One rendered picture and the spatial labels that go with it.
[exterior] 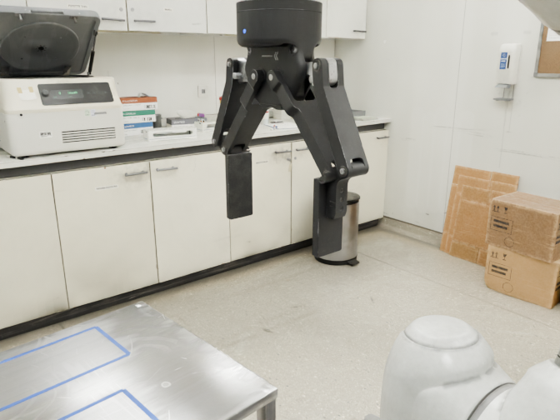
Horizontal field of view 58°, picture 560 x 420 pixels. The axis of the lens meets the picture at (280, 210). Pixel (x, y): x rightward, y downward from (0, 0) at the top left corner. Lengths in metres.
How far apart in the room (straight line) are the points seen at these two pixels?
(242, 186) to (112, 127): 2.25
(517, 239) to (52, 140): 2.55
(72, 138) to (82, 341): 1.73
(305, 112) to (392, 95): 3.66
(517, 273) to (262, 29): 2.91
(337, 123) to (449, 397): 0.46
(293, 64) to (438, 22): 3.45
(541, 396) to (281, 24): 0.52
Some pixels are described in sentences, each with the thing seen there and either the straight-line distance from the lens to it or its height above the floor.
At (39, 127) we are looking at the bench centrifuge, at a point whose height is 1.04.
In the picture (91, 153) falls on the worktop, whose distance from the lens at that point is 2.71.
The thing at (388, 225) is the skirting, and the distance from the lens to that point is 4.25.
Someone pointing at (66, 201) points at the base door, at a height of 0.67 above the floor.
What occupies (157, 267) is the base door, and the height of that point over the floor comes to 0.18.
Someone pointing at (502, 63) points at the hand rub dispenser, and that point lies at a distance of 3.49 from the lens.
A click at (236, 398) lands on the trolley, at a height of 0.82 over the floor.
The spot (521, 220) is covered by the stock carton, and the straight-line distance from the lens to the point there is 3.14.
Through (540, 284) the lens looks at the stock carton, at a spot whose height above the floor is 0.13.
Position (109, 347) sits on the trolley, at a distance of 1.06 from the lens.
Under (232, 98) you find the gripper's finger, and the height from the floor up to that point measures 1.32.
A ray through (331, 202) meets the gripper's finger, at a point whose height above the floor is 1.24.
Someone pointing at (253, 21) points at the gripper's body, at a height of 1.38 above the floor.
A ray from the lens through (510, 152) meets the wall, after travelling 3.59.
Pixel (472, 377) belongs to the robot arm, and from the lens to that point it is 0.77.
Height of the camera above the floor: 1.35
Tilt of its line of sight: 17 degrees down
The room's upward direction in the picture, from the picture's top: straight up
